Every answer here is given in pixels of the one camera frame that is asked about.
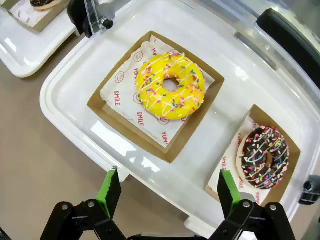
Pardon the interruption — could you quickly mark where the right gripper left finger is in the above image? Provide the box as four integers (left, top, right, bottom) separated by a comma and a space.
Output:
39, 166, 127, 240

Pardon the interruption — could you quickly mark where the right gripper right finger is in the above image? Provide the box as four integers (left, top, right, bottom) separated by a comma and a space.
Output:
208, 168, 297, 240

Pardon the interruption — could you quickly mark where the white printed paper liner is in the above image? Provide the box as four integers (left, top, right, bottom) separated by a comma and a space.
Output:
99, 34, 217, 147
207, 116, 261, 201
11, 4, 41, 27

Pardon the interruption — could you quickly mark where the chocolate donut with colourful sprinkles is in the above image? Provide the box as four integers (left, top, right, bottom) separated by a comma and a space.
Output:
235, 124, 290, 190

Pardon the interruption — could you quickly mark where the sprinkled chocolate donut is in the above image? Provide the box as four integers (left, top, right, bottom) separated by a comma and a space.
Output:
204, 104, 302, 207

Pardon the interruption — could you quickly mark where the chocolate glazed donut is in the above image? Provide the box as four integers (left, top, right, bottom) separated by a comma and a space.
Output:
29, 0, 62, 12

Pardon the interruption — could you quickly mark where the yellow donut in cardboard tray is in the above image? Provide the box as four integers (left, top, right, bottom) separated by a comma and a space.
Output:
86, 30, 225, 165

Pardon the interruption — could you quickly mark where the yellow sprinkled donut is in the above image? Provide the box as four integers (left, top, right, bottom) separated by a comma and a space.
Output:
136, 51, 206, 120

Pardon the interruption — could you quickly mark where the black lid hinge knob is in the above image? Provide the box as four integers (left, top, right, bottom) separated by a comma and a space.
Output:
67, 0, 94, 39
298, 174, 320, 205

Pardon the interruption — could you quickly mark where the white display tray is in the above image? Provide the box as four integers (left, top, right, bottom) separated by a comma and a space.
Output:
0, 0, 78, 79
39, 0, 320, 233

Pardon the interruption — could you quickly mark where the black lid handle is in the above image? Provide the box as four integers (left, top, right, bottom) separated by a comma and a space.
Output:
256, 8, 320, 91

